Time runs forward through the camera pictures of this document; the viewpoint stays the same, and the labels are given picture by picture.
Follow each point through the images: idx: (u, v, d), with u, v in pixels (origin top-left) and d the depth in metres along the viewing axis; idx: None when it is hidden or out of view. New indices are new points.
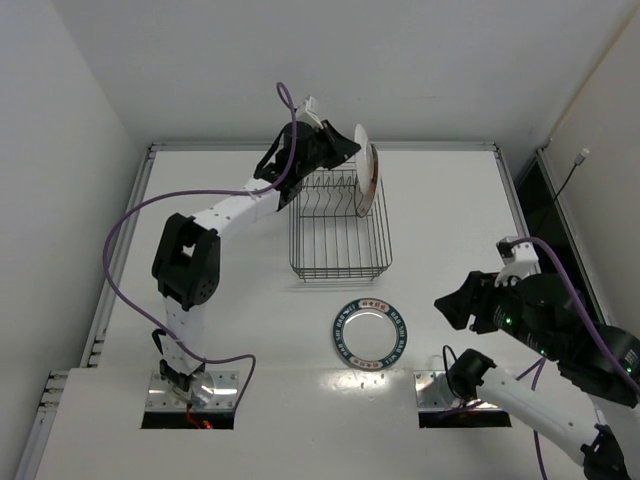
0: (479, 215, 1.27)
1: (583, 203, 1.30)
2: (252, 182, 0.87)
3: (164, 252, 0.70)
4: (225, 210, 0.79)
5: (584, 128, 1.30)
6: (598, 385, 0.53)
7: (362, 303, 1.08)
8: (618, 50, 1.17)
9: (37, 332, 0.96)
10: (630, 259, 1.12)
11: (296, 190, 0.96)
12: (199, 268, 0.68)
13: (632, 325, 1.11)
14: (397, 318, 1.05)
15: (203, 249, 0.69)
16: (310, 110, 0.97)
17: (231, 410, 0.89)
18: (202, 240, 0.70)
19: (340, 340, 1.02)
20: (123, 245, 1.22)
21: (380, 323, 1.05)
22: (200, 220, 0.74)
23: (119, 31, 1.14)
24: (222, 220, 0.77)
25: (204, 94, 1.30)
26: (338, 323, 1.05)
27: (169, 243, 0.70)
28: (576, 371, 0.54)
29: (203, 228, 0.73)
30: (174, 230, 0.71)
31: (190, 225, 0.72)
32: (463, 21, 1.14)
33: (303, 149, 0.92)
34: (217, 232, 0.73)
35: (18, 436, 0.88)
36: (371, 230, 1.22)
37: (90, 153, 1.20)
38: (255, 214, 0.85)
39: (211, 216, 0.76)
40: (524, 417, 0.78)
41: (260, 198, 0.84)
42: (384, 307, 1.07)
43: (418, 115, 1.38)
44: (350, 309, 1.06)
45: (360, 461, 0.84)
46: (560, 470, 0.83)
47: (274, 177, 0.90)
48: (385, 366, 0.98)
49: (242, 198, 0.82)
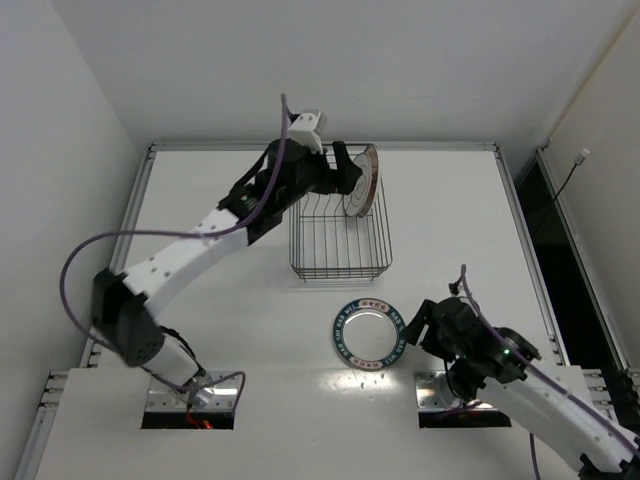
0: (479, 215, 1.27)
1: (583, 202, 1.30)
2: (212, 216, 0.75)
3: (94, 311, 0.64)
4: (165, 263, 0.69)
5: (583, 128, 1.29)
6: (495, 370, 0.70)
7: (362, 303, 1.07)
8: (618, 51, 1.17)
9: (37, 333, 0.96)
10: (629, 259, 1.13)
11: (270, 222, 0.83)
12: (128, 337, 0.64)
13: (632, 327, 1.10)
14: (397, 318, 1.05)
15: (131, 317, 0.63)
16: (314, 128, 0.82)
17: (231, 410, 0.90)
18: (127, 311, 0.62)
19: (340, 340, 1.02)
20: (123, 245, 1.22)
21: (379, 324, 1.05)
22: (131, 280, 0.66)
23: (118, 31, 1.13)
24: (157, 277, 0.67)
25: (204, 94, 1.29)
26: (338, 323, 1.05)
27: (98, 301, 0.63)
28: (480, 363, 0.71)
29: (131, 291, 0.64)
30: (102, 288, 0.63)
31: (121, 285, 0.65)
32: (464, 22, 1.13)
33: (289, 177, 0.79)
34: (147, 295, 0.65)
35: (19, 436, 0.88)
36: (371, 230, 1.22)
37: (90, 155, 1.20)
38: (210, 257, 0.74)
39: (146, 273, 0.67)
40: (524, 422, 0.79)
41: (214, 242, 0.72)
42: (384, 307, 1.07)
43: (418, 115, 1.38)
44: (350, 309, 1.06)
45: (360, 461, 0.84)
46: (559, 471, 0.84)
47: (244, 206, 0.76)
48: (385, 366, 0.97)
49: (192, 243, 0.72)
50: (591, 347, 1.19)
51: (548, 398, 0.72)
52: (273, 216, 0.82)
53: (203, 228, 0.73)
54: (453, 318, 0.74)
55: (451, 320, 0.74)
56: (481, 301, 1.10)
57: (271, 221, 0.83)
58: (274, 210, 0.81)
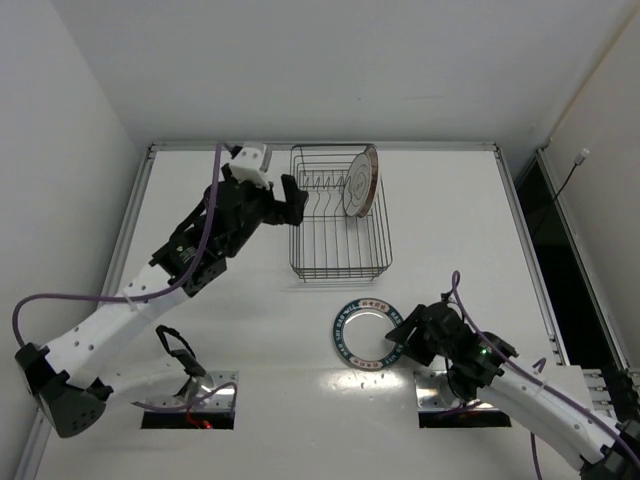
0: (479, 215, 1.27)
1: (583, 202, 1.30)
2: (146, 273, 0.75)
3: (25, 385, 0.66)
4: (90, 334, 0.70)
5: (584, 128, 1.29)
6: (476, 370, 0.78)
7: (362, 302, 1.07)
8: (618, 50, 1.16)
9: (37, 333, 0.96)
10: (629, 259, 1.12)
11: (215, 274, 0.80)
12: (53, 413, 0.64)
13: (632, 327, 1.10)
14: (397, 318, 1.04)
15: (48, 397, 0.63)
16: (258, 166, 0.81)
17: (231, 410, 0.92)
18: (46, 391, 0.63)
19: (340, 340, 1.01)
20: (123, 245, 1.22)
21: (379, 323, 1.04)
22: (52, 356, 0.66)
23: (118, 30, 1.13)
24: (81, 351, 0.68)
25: (204, 94, 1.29)
26: (338, 323, 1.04)
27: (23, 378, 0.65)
28: (463, 363, 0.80)
29: (52, 371, 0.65)
30: (23, 366, 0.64)
31: (42, 363, 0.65)
32: (464, 21, 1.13)
33: (229, 220, 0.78)
34: (68, 373, 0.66)
35: (19, 435, 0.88)
36: (371, 230, 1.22)
37: (90, 155, 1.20)
38: (142, 318, 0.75)
39: (70, 346, 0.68)
40: (525, 420, 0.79)
41: (142, 304, 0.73)
42: (384, 306, 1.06)
43: (418, 115, 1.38)
44: (349, 309, 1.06)
45: (359, 461, 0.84)
46: (559, 470, 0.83)
47: (182, 256, 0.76)
48: (385, 366, 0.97)
49: (119, 307, 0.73)
50: (591, 347, 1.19)
51: (526, 391, 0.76)
52: (217, 266, 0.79)
53: (131, 289, 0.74)
54: (439, 322, 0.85)
55: (439, 324, 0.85)
56: (481, 301, 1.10)
57: (216, 271, 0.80)
58: (216, 260, 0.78)
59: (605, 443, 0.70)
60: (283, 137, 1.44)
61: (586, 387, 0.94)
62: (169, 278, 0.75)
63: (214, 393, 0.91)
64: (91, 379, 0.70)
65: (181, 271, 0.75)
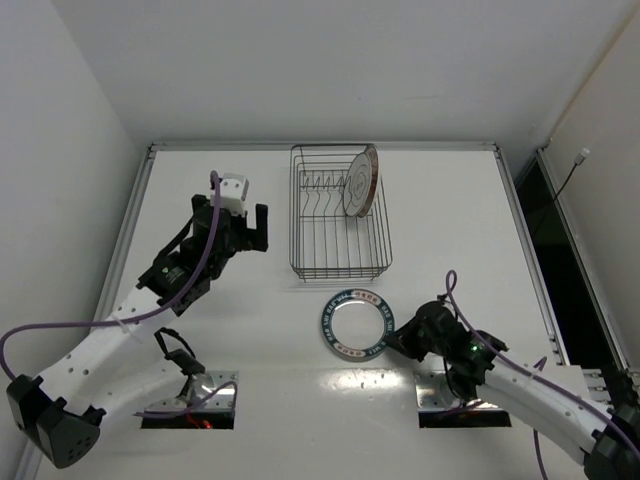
0: (479, 215, 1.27)
1: (584, 202, 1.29)
2: (134, 296, 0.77)
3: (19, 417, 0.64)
4: (84, 358, 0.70)
5: (584, 128, 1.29)
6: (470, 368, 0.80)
7: (355, 292, 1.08)
8: (618, 50, 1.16)
9: (37, 334, 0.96)
10: (629, 258, 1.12)
11: (200, 292, 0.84)
12: (50, 441, 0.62)
13: (632, 327, 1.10)
14: (387, 311, 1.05)
15: (45, 426, 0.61)
16: (240, 195, 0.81)
17: (231, 409, 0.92)
18: (42, 419, 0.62)
19: (327, 326, 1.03)
20: (123, 245, 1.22)
21: (368, 314, 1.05)
22: (46, 385, 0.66)
23: (118, 30, 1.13)
24: (76, 376, 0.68)
25: (204, 94, 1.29)
26: (329, 308, 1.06)
27: (17, 410, 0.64)
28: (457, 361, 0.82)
29: (47, 399, 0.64)
30: (17, 397, 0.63)
31: (37, 392, 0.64)
32: (464, 21, 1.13)
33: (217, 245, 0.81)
34: (64, 399, 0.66)
35: (19, 436, 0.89)
36: (371, 230, 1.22)
37: (90, 155, 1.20)
38: (134, 341, 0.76)
39: (64, 371, 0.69)
40: (524, 418, 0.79)
41: (133, 327, 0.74)
42: (375, 299, 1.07)
43: (418, 115, 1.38)
44: (342, 297, 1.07)
45: (359, 461, 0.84)
46: (560, 470, 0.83)
47: (168, 278, 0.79)
48: (369, 355, 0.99)
49: (111, 330, 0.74)
50: (591, 347, 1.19)
51: (516, 382, 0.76)
52: (203, 285, 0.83)
53: (122, 313, 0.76)
54: (433, 320, 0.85)
55: (433, 322, 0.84)
56: (481, 301, 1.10)
57: (201, 290, 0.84)
58: (201, 279, 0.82)
59: (597, 428, 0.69)
60: (283, 137, 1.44)
61: (587, 387, 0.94)
62: (157, 299, 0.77)
63: (215, 393, 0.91)
64: (85, 405, 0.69)
65: (168, 291, 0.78)
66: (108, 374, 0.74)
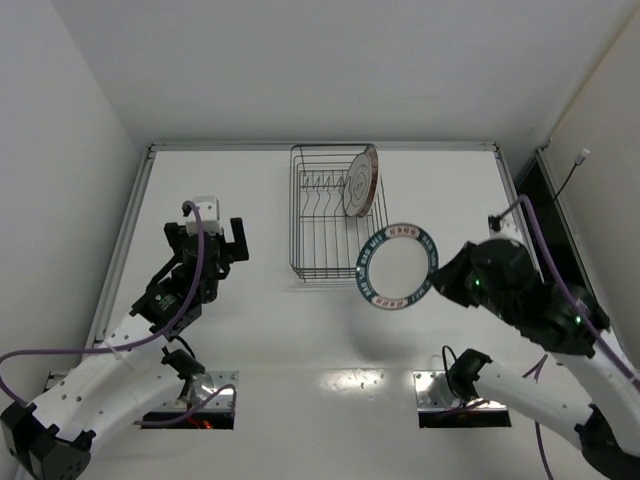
0: (479, 215, 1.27)
1: (584, 203, 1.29)
2: (126, 323, 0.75)
3: (9, 443, 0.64)
4: (77, 385, 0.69)
5: (583, 128, 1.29)
6: (553, 339, 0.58)
7: (390, 232, 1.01)
8: (618, 50, 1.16)
9: (37, 333, 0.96)
10: (630, 260, 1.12)
11: (193, 317, 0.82)
12: (42, 468, 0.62)
13: (632, 327, 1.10)
14: (429, 243, 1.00)
15: (37, 456, 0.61)
16: (214, 216, 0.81)
17: (231, 410, 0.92)
18: (36, 446, 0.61)
19: (364, 279, 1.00)
20: (123, 245, 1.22)
21: (408, 250, 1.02)
22: (39, 412, 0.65)
23: (117, 31, 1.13)
24: (69, 404, 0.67)
25: (204, 94, 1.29)
26: (363, 258, 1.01)
27: (8, 437, 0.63)
28: (533, 328, 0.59)
29: (40, 426, 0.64)
30: (10, 424, 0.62)
31: (30, 418, 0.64)
32: (464, 22, 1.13)
33: (209, 270, 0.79)
34: (57, 426, 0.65)
35: None
36: (371, 230, 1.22)
37: (90, 156, 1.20)
38: (128, 368, 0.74)
39: (57, 398, 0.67)
40: (524, 410, 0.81)
41: (128, 353, 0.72)
42: (413, 232, 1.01)
43: (419, 115, 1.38)
44: (376, 241, 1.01)
45: (359, 461, 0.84)
46: (559, 470, 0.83)
47: (161, 305, 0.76)
48: (411, 302, 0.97)
49: (104, 356, 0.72)
50: None
51: (611, 379, 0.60)
52: (195, 311, 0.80)
53: (115, 340, 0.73)
54: (506, 264, 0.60)
55: (506, 266, 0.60)
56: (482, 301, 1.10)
57: (194, 315, 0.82)
58: (194, 305, 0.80)
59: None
60: (284, 137, 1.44)
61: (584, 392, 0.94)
62: (151, 326, 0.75)
63: (216, 393, 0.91)
64: (77, 430, 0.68)
65: (161, 319, 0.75)
66: (105, 392, 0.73)
